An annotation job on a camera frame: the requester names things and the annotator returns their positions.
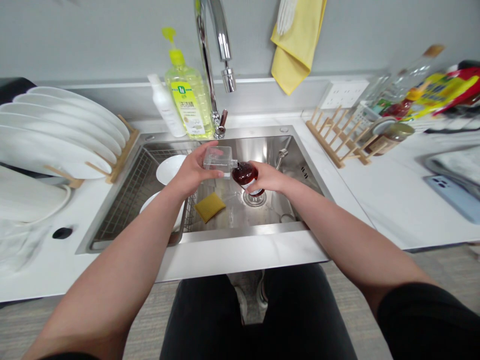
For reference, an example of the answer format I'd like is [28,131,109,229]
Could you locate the person's right hand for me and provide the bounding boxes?
[247,161,300,197]

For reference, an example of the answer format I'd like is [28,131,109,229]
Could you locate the person's left hand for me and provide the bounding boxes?
[173,140,225,197]

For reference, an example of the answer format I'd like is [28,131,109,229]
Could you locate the amber brown bottle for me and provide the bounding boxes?
[231,161,264,198]

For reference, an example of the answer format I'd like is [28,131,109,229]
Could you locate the clear square glass bottle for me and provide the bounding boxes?
[202,145,240,180]

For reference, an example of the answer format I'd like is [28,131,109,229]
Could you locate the metal drain strainer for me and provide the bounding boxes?
[242,189,268,208]

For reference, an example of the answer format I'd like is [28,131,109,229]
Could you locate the stainless steel sink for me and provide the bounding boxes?
[74,125,338,256]

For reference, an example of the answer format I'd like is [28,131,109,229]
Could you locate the yellow sponge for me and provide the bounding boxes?
[193,193,227,225]

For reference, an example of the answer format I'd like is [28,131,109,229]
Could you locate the wooden plate rack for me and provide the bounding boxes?
[305,105,380,169]
[44,114,140,189]

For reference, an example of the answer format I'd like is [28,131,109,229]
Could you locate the small white bowl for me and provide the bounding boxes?
[155,154,188,187]

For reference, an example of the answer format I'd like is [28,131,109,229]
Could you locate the yellow dish soap bottle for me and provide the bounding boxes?
[161,26,213,142]

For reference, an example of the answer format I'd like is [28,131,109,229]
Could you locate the large white bowl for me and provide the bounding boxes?
[139,191,187,235]

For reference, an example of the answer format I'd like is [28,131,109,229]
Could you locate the white plastic basket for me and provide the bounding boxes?
[352,100,398,130]

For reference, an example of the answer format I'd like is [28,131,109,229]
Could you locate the white plastic bottle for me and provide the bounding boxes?
[146,73,187,139]

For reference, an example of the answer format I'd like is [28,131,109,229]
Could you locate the jar with silver lid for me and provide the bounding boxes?
[371,116,398,136]

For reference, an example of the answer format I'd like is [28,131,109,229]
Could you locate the jar with golden lid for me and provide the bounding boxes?
[364,121,416,157]

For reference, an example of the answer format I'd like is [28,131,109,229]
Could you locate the yellow cloth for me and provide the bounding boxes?
[270,0,328,96]

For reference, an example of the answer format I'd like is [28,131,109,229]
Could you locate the chrome faucet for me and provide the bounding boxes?
[194,0,238,140]

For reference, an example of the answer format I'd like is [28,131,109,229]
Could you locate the person's legs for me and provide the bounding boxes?
[159,262,359,360]

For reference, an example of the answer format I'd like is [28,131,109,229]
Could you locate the red sauce bottle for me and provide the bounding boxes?
[382,88,421,120]

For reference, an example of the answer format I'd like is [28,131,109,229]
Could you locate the clear bottle with wooden cap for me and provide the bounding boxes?
[389,44,446,102]

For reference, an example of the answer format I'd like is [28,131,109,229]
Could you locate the grey towel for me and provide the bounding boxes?
[423,149,480,196]

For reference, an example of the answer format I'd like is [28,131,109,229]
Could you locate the blue smartphone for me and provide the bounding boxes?
[423,174,480,225]

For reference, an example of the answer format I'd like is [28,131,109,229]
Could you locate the colourful snack packet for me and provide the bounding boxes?
[412,67,480,119]

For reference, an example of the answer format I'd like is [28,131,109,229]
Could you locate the row of white plates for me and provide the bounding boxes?
[0,86,128,181]

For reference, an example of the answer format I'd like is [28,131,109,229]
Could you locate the white board with loop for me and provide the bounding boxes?
[0,164,72,226]

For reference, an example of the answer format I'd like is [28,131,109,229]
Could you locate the black appliance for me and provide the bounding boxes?
[0,77,38,104]

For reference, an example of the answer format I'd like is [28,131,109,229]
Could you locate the white wall outlet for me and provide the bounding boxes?
[320,79,370,110]

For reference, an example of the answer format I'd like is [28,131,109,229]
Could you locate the wire drain basket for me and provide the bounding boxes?
[89,146,200,248]

